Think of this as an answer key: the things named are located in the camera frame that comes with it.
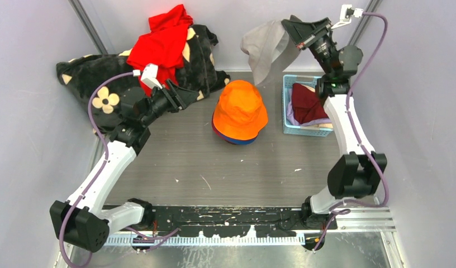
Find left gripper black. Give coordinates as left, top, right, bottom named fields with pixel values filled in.
left=140, top=79, right=198, bottom=127

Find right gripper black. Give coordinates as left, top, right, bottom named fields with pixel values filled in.
left=280, top=17, right=335, bottom=77

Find grey bucket hat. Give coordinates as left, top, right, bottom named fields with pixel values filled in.
left=240, top=20, right=300, bottom=86

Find red bucket hat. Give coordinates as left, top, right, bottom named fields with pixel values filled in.
left=211, top=121, right=232, bottom=144

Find light blue plastic basket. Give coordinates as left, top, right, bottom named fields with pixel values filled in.
left=282, top=74, right=333, bottom=137

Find orange hat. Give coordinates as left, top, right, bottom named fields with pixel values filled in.
left=212, top=80, right=269, bottom=141

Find dark red hat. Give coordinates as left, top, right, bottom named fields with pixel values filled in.
left=292, top=83, right=328, bottom=123

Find blue bucket hat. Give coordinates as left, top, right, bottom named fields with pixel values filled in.
left=226, top=136, right=257, bottom=145

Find lilac bucket hat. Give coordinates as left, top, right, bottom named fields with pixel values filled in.
left=286, top=102, right=331, bottom=127

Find beige bucket hat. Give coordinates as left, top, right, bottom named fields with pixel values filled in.
left=311, top=123, right=333, bottom=129

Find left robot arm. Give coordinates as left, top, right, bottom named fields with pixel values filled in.
left=50, top=81, right=202, bottom=252

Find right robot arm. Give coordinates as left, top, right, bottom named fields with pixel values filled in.
left=281, top=16, right=387, bottom=229

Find red cloth on blanket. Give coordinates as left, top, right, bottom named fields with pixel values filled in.
left=126, top=4, right=193, bottom=85

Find black floral plush blanket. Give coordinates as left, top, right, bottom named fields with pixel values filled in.
left=56, top=25, right=231, bottom=133

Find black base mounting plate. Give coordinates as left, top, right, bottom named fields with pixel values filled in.
left=132, top=205, right=337, bottom=238

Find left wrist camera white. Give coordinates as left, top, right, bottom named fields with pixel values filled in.
left=140, top=64, right=163, bottom=89

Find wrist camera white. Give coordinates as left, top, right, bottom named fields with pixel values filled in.
left=331, top=4, right=364, bottom=30
left=140, top=64, right=163, bottom=89

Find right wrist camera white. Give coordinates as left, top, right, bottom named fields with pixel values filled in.
left=331, top=4, right=364, bottom=30

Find aluminium rail frame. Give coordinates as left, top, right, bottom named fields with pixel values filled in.
left=103, top=207, right=396, bottom=250

